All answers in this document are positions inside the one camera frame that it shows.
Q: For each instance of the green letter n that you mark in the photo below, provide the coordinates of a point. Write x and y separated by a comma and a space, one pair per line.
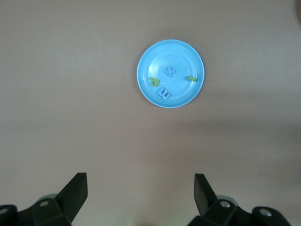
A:
192, 78

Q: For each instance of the green lowercase letter with hole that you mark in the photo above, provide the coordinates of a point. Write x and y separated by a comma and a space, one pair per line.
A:
157, 83

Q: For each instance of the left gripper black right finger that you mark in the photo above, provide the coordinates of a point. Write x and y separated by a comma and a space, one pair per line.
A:
207, 204

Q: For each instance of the blue plate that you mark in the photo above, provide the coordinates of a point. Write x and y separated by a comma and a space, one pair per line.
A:
171, 56

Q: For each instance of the blue letter m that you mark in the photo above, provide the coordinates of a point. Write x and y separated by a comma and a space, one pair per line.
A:
164, 93

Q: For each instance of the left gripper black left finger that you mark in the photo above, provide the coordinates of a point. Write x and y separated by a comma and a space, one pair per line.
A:
71, 200

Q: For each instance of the blue letter x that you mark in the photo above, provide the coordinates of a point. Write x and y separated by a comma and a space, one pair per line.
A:
169, 71

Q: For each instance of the brown table cover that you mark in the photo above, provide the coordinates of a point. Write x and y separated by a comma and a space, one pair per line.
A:
70, 94

